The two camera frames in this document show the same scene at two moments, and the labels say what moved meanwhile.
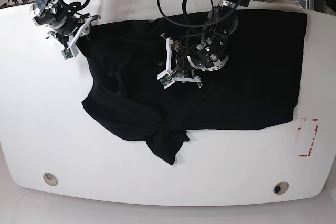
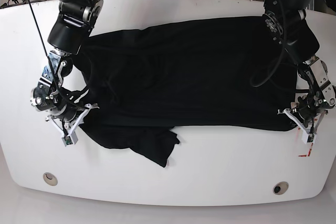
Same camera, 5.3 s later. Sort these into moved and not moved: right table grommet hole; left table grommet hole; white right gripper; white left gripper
Moved: white right gripper; white left gripper
Not moved: left table grommet hole; right table grommet hole
